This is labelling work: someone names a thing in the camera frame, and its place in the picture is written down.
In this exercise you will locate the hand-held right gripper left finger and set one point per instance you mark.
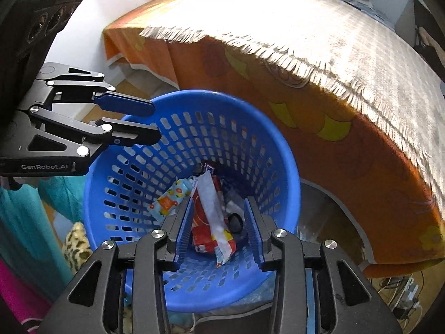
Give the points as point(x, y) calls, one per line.
point(184, 229)

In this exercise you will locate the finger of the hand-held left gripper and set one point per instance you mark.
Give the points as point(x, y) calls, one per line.
point(139, 135)
point(128, 104)

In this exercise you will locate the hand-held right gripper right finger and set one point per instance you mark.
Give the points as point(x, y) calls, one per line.
point(253, 233)

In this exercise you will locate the red cardboard box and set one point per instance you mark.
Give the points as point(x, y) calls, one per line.
point(201, 229)

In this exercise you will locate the small black object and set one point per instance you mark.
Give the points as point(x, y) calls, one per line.
point(235, 223)

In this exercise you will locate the fruit print pouch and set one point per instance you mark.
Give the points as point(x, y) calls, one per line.
point(170, 198)

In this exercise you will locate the long white plastic packet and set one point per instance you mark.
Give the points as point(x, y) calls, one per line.
point(212, 205)

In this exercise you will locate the chocolate bar wrapper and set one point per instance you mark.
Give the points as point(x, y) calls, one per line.
point(208, 168)

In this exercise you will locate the blue plastic basket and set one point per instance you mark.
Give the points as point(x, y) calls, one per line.
point(215, 121)

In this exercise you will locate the grey round tub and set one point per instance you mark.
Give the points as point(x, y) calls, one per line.
point(330, 222)

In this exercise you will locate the leopard print cloth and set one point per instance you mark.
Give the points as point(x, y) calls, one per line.
point(78, 247)

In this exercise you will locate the teal cloth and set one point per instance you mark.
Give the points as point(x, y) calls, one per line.
point(21, 222)

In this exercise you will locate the beige plaid blanket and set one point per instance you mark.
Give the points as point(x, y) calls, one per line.
point(295, 31)

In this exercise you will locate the pink cloth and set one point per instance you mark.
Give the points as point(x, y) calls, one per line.
point(17, 302)

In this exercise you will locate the tan cloth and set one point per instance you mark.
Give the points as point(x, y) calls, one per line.
point(429, 41)

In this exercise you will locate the black folding chair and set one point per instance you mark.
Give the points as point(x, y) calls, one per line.
point(427, 14)

